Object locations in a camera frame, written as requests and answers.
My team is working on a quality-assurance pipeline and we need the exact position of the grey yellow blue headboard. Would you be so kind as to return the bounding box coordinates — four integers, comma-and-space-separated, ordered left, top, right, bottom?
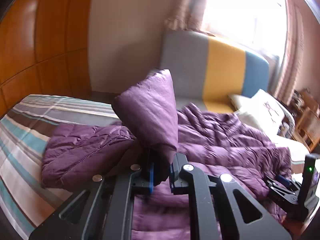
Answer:
160, 30, 269, 113

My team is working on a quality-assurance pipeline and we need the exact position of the wooden wardrobe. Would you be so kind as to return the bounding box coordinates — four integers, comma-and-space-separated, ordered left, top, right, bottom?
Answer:
1, 0, 92, 114

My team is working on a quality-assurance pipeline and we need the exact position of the purple quilted down jacket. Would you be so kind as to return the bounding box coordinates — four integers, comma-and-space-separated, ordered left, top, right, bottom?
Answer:
41, 70, 291, 239

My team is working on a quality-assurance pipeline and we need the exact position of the cluttered wooden desk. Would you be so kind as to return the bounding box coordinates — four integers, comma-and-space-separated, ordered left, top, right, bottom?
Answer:
291, 88, 319, 115

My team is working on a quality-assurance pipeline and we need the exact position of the white embroidered pillow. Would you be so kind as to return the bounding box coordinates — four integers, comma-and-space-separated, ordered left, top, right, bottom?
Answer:
236, 89, 285, 135

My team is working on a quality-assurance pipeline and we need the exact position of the pink floral curtain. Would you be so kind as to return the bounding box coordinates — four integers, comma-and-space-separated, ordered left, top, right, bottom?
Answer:
164, 0, 211, 36

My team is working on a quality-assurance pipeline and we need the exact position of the striped bed sheet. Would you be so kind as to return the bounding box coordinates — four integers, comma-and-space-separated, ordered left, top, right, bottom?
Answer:
1, 94, 118, 239

